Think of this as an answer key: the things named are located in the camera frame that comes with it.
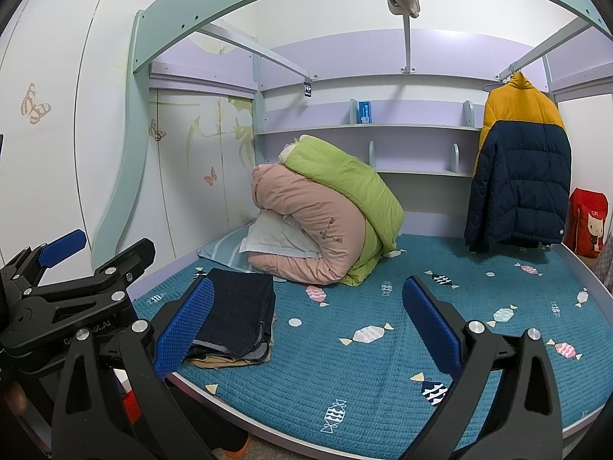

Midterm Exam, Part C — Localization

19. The mint green bed frame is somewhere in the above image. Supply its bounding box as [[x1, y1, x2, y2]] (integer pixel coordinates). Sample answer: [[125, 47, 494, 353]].
[[96, 0, 613, 274]]

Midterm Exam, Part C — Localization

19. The light blue striped pillow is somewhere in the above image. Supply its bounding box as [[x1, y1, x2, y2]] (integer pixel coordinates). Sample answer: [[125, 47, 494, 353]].
[[197, 227, 254, 274]]

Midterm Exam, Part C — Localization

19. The dark denim jacket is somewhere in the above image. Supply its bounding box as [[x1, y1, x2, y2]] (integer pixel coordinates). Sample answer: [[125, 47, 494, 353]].
[[189, 267, 277, 362]]

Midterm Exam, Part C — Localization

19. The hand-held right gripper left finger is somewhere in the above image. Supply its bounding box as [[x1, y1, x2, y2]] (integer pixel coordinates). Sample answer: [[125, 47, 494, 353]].
[[51, 277, 216, 460]]

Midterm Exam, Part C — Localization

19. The white butterfly wardrobe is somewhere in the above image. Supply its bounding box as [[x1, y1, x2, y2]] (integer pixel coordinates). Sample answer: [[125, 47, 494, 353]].
[[0, 0, 257, 293]]

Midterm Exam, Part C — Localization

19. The pink quilt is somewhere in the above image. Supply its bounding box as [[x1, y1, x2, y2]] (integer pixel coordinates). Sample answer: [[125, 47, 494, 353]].
[[248, 163, 379, 284]]

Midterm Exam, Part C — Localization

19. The green quilt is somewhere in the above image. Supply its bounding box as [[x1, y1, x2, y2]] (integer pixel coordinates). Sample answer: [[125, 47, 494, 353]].
[[280, 135, 405, 286]]

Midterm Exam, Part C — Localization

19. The red object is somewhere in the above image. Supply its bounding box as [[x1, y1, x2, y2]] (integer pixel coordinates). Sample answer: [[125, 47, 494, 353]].
[[122, 386, 144, 425]]

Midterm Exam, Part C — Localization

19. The white pillow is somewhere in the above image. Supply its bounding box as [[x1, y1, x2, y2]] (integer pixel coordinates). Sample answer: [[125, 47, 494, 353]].
[[239, 210, 321, 262]]

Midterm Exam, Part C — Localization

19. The red cartoon bag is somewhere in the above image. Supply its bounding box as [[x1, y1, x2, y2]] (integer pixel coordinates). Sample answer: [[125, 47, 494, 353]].
[[562, 188, 608, 258]]

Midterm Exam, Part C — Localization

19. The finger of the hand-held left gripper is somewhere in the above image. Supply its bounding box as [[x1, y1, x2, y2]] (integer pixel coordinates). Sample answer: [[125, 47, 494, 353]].
[[26, 238, 157, 299], [7, 229, 88, 274]]

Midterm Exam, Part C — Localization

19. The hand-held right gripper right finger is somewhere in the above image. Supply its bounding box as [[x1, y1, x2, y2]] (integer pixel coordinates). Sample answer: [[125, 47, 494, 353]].
[[401, 274, 563, 460]]

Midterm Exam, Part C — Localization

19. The purple wall shelf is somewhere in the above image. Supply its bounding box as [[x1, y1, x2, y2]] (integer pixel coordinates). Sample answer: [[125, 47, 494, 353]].
[[251, 98, 484, 178]]

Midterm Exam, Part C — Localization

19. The yellow and navy puffer jacket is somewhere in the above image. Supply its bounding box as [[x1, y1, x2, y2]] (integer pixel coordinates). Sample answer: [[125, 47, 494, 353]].
[[464, 72, 573, 252]]

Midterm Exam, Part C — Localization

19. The teal candy print bed sheet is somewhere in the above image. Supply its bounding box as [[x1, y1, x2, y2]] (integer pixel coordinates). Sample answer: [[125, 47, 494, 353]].
[[131, 232, 613, 446]]

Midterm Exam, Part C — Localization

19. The clothes hanger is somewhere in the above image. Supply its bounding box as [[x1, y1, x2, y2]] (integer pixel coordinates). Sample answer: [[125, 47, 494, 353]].
[[484, 69, 528, 93]]

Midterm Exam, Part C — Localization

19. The pink patterned cloth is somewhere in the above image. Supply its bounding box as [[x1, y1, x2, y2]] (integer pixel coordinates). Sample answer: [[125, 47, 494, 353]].
[[594, 235, 613, 293]]

